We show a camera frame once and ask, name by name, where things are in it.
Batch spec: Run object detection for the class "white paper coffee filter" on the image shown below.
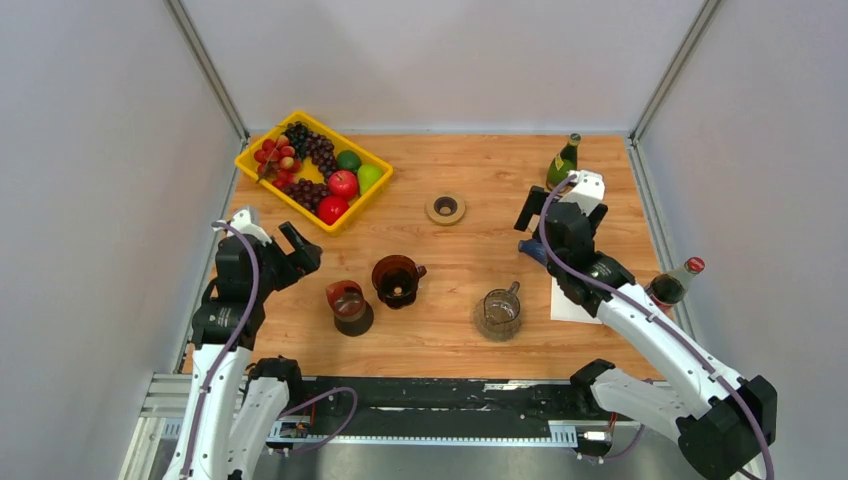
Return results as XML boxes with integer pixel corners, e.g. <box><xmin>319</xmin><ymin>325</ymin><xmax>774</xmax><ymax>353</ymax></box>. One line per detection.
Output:
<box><xmin>550</xmin><ymin>278</ymin><xmax>601</xmax><ymax>325</ymax></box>

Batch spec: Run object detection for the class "wooden ring dripper holder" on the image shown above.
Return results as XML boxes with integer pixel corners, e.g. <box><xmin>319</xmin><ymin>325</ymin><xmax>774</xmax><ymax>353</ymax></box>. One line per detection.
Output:
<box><xmin>425</xmin><ymin>193</ymin><xmax>467</xmax><ymax>226</ymax></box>

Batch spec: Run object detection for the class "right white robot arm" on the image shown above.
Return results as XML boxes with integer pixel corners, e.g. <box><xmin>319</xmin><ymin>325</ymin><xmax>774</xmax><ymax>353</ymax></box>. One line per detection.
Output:
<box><xmin>515</xmin><ymin>186</ymin><xmax>778</xmax><ymax>479</ymax></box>

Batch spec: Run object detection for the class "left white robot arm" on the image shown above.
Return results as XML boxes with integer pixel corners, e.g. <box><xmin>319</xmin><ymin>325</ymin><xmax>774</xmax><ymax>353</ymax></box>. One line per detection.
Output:
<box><xmin>164</xmin><ymin>219</ymin><xmax>322</xmax><ymax>479</ymax></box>

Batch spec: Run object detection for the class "brown coffee server pot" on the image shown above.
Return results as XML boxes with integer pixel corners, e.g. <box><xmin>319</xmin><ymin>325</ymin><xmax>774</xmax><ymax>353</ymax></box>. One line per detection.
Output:
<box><xmin>325</xmin><ymin>280</ymin><xmax>374</xmax><ymax>337</ymax></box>

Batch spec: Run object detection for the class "amber glass dripper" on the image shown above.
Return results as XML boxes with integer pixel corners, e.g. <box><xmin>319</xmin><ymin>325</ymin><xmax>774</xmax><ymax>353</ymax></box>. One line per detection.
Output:
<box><xmin>372</xmin><ymin>255</ymin><xmax>427</xmax><ymax>309</ymax></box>

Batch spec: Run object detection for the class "green glass bottle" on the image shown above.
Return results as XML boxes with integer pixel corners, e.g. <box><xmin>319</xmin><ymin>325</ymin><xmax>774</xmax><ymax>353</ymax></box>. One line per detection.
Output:
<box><xmin>545</xmin><ymin>133</ymin><xmax>582</xmax><ymax>190</ymax></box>

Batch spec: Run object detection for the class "red tomato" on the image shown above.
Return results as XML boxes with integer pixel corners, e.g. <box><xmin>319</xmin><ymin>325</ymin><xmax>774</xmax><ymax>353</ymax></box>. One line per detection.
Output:
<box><xmin>317</xmin><ymin>195</ymin><xmax>350</xmax><ymax>226</ymax></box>

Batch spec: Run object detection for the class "small dark grape bunch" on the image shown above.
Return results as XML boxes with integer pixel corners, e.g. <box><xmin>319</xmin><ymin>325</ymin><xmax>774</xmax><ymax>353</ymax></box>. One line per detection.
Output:
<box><xmin>283</xmin><ymin>179</ymin><xmax>330</xmax><ymax>214</ymax></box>

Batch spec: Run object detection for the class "red apple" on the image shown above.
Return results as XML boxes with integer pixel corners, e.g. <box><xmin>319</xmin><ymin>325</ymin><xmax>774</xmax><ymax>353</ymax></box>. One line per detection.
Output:
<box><xmin>327</xmin><ymin>170</ymin><xmax>359</xmax><ymax>201</ymax></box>

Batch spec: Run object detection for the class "clear ribbed glass pitcher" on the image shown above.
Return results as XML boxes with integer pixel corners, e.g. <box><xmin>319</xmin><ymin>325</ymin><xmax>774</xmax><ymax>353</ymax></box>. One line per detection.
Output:
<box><xmin>472</xmin><ymin>281</ymin><xmax>522</xmax><ymax>342</ymax></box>

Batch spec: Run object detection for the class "green lime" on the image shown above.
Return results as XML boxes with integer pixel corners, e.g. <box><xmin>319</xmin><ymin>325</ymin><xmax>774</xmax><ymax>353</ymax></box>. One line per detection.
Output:
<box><xmin>336</xmin><ymin>150</ymin><xmax>362</xmax><ymax>174</ymax></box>

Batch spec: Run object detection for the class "green pear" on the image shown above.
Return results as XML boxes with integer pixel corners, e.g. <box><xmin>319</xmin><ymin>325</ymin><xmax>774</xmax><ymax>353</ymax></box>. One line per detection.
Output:
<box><xmin>357</xmin><ymin>164</ymin><xmax>383</xmax><ymax>196</ymax></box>

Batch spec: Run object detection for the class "dark purple grape bunch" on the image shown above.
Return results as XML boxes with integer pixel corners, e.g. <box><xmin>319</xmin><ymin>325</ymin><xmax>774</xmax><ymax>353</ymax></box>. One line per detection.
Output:
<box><xmin>284</xmin><ymin>121</ymin><xmax>339</xmax><ymax>180</ymax></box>

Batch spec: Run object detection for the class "cola bottle red cap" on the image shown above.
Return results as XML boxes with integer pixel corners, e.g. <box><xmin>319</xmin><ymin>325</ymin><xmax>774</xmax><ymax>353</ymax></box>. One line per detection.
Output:
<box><xmin>645</xmin><ymin>257</ymin><xmax>706</xmax><ymax>312</ymax></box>

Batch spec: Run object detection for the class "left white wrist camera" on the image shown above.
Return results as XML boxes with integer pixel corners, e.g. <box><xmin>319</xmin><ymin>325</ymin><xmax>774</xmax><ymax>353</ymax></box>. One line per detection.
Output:
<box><xmin>228</xmin><ymin>206</ymin><xmax>271</xmax><ymax>245</ymax></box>

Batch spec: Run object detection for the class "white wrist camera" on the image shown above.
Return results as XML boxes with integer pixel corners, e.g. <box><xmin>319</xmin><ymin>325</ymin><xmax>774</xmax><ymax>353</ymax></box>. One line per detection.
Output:
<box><xmin>228</xmin><ymin>206</ymin><xmax>271</xmax><ymax>245</ymax></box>
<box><xmin>559</xmin><ymin>170</ymin><xmax>606</xmax><ymax>216</ymax></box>

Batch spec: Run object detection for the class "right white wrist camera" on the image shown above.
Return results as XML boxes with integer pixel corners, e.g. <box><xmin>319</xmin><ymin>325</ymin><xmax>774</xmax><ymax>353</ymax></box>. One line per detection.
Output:
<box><xmin>559</xmin><ymin>170</ymin><xmax>606</xmax><ymax>216</ymax></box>

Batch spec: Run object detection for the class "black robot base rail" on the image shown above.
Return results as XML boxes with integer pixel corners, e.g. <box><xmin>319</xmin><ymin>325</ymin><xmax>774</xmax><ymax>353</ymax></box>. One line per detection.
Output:
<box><xmin>267</xmin><ymin>376</ymin><xmax>634</xmax><ymax>456</ymax></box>

